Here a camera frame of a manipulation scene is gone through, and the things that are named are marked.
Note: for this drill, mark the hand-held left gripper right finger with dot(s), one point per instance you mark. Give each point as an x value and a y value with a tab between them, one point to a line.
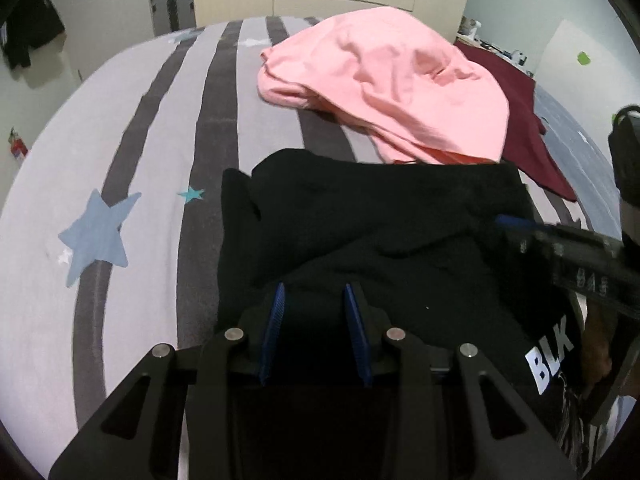
356	330

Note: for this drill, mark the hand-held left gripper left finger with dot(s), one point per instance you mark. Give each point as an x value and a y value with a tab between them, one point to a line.
274	325

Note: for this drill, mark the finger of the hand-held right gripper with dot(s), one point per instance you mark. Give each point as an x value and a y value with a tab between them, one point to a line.
515	222

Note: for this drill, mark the black printed shirt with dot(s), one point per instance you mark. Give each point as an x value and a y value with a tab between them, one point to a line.
375	220

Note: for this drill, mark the dark hanging clothes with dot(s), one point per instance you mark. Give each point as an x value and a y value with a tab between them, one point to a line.
30	30

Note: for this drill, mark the person's right hand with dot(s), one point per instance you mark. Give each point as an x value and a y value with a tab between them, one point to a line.
597	350

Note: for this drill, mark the blue-grey bed cover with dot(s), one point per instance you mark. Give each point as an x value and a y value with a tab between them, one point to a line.
570	160

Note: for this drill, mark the maroon t-shirt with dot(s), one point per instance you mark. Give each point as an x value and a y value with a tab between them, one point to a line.
520	110

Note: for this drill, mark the cluttered side desk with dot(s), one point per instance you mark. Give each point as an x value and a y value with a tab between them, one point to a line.
500	52

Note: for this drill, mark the pink shirt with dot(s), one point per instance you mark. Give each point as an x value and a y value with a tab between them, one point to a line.
390	75

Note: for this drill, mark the grey striped star bed sheet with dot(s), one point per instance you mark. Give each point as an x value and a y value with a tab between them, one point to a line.
150	135

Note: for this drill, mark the red fire extinguisher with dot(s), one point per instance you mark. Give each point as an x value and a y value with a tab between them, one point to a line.
19	147

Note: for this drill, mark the grey ribbed suitcase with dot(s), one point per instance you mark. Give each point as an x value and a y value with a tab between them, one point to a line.
172	7

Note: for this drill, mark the green wall sticker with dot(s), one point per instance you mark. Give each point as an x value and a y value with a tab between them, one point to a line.
583	58

